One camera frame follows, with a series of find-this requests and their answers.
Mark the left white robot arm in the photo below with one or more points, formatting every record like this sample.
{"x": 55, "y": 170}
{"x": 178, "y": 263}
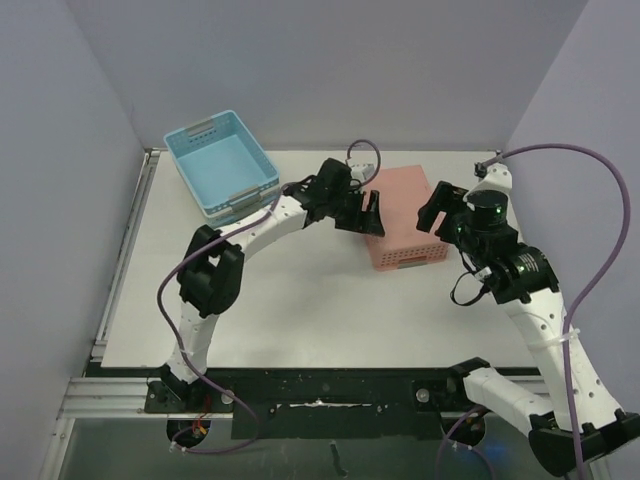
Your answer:
{"x": 210, "y": 275}

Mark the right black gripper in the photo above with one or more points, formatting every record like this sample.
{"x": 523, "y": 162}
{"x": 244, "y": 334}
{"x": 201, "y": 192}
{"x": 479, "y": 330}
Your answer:
{"x": 447, "y": 212}

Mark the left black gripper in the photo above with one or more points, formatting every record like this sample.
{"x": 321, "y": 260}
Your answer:
{"x": 360, "y": 220}

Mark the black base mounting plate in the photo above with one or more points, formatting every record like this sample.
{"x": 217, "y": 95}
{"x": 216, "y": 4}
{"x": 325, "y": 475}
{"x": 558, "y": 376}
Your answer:
{"x": 313, "y": 403}

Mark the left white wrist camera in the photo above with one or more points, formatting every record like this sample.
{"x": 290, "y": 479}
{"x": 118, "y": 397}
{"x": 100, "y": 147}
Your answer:
{"x": 362, "y": 172}

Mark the aluminium frame rail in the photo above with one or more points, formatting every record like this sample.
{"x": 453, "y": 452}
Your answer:
{"x": 109, "y": 398}

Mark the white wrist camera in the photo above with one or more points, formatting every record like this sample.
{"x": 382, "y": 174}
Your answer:
{"x": 495, "y": 177}
{"x": 362, "y": 172}

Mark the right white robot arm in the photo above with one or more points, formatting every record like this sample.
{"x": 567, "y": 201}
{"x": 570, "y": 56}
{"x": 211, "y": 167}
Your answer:
{"x": 579, "y": 420}

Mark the blue plastic basket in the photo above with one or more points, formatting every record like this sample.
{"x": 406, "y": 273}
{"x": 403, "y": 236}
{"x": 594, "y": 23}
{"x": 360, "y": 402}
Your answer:
{"x": 225, "y": 168}

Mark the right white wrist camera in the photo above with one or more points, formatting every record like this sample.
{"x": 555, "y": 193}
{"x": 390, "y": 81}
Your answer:
{"x": 495, "y": 177}

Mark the pink plastic basket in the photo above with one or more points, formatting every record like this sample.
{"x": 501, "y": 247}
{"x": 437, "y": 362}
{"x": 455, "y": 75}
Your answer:
{"x": 402, "y": 192}

